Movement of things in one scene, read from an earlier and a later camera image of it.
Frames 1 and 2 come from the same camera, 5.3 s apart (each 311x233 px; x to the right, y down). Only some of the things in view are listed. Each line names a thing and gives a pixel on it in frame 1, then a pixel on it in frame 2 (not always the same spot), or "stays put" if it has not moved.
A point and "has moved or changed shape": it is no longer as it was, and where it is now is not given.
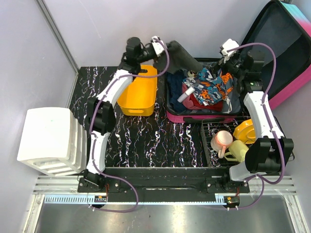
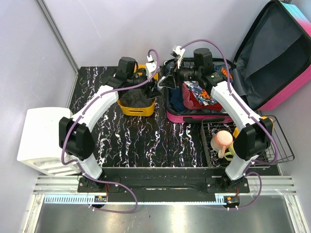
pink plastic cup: [221, 140] stays put
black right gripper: [215, 67] -> [168, 80]
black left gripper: [156, 57] -> [153, 91]
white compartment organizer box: [53, 141] stays put
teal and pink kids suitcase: [210, 93] stays put
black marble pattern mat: [144, 141] stays put
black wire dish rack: [210, 125] stays put
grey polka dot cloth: [180, 59] has moved or changed shape
